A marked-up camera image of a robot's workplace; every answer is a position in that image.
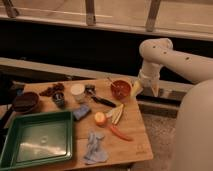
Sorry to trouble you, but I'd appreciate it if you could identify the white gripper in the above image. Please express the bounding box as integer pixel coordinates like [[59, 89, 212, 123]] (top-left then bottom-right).
[[131, 61, 162, 98]]

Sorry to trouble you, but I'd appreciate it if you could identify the green plastic tray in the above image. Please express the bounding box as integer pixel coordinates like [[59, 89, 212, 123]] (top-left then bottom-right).
[[0, 111, 73, 171]]

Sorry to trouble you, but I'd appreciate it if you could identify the light blue cloth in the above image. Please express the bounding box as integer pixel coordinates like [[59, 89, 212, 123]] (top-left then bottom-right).
[[83, 131, 108, 165]]

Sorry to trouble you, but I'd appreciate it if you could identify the wooden cutting board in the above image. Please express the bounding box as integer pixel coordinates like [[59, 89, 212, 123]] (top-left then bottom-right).
[[14, 79, 153, 171]]

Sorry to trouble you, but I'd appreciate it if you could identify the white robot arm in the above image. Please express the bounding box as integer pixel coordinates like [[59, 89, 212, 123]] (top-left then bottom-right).
[[131, 38, 213, 171]]

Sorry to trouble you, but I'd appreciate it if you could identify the dark brown bowl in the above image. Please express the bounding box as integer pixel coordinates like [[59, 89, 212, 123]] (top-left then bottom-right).
[[12, 92, 39, 113]]

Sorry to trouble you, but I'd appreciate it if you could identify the small dark cup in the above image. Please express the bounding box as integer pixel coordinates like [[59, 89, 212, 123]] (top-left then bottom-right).
[[52, 92, 65, 108]]

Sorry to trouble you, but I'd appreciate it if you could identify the blue sponge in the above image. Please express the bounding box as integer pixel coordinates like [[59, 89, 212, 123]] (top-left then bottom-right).
[[73, 104, 91, 120]]

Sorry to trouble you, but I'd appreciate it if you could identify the black handled can opener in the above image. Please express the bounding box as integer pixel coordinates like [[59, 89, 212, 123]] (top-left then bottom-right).
[[85, 84, 116, 107]]

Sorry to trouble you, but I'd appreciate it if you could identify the dark grapes bunch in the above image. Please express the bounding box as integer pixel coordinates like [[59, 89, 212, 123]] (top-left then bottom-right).
[[39, 83, 64, 97]]

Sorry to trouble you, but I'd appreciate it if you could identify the peeled yellow banana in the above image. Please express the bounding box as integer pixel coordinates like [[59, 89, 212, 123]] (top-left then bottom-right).
[[106, 104, 124, 124]]

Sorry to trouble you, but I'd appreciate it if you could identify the orange bowl with spoon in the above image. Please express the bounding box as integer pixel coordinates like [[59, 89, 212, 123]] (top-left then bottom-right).
[[109, 78, 131, 100]]

